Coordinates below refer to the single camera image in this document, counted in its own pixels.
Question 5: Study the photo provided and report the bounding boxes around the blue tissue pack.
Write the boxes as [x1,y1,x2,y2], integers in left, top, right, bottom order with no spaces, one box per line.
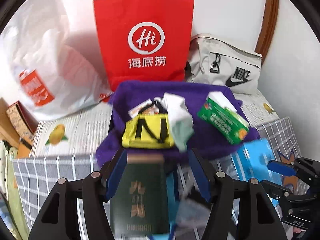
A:
[232,139,282,186]

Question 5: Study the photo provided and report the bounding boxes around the clear plastic bag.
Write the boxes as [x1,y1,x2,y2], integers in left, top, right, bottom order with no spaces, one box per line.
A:
[175,185,212,229]

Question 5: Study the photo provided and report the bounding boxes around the white mint gloves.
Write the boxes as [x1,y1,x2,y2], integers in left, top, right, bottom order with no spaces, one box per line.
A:
[162,93,194,153]

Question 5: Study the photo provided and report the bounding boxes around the yellow black pouch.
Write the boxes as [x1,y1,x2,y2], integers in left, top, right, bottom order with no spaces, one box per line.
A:
[122,100,175,149]

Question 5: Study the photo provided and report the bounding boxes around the light green tissue pack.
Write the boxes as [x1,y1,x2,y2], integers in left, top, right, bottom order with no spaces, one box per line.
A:
[224,107,249,145]

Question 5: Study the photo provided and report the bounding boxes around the orange fruit print packet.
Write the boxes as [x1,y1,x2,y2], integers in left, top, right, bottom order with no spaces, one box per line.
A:
[128,99,152,119]

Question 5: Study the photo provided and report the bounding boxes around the dark green tin box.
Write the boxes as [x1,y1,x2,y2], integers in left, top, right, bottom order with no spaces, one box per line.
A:
[110,154,170,238]

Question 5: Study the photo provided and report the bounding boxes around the white fruit print bedsheet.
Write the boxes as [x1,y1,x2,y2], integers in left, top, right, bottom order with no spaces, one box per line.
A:
[29,90,279,158]

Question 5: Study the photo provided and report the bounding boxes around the purple towel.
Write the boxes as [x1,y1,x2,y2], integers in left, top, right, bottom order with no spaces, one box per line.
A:
[95,81,244,165]

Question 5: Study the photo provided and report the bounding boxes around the grey checkered blanket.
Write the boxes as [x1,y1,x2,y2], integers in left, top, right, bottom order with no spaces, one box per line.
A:
[13,117,308,239]

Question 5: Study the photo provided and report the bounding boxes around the brown decorated box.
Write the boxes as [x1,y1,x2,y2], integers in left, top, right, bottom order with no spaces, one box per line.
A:
[6,101,39,144]

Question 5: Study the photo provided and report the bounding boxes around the white Miniso plastic bag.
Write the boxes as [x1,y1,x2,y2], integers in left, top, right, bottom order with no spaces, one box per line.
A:
[1,0,112,121]

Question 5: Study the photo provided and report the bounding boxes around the grey Nike pouch bag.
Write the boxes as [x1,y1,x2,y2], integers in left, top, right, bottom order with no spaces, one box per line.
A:
[186,34,263,94]

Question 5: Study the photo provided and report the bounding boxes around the red paper shopping bag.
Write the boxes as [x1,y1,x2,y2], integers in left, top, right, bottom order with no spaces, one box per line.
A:
[93,0,194,91]

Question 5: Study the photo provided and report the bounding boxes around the brown wooden door frame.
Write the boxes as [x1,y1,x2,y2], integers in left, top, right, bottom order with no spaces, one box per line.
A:
[255,0,279,62]

